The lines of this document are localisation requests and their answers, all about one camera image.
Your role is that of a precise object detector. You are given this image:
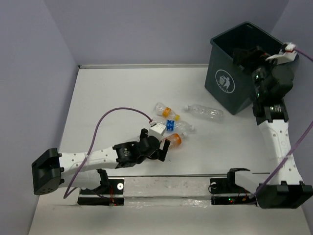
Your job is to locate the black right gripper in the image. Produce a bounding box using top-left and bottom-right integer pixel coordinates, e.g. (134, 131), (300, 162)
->
(235, 45), (287, 96)

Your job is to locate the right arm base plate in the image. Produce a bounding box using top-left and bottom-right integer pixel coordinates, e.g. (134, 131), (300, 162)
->
(208, 178), (257, 206)

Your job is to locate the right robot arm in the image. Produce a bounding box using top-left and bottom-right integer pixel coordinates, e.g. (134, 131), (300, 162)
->
(225, 43), (313, 209)

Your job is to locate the large clear unlabeled bottle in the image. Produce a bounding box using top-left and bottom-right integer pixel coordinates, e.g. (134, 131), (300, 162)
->
(184, 104), (224, 122)

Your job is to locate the dark green plastic bin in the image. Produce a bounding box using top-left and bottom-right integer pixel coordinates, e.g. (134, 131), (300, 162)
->
(205, 22), (288, 121)

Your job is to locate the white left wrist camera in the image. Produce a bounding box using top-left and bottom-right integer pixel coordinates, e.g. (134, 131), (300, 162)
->
(148, 122), (166, 138)

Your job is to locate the small bottle yellow cap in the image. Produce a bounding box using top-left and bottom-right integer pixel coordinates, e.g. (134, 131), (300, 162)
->
(155, 102), (180, 120)

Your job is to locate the clear bottle blue label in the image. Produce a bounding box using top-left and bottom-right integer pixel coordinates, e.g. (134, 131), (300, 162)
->
(152, 117), (195, 132)

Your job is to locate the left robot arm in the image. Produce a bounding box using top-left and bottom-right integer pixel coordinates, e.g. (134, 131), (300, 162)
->
(31, 129), (171, 195)

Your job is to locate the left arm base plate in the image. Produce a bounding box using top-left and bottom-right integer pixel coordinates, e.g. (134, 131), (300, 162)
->
(77, 177), (125, 207)

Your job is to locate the large orange label bottle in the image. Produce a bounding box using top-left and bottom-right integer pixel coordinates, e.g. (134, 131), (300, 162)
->
(160, 132), (188, 149)

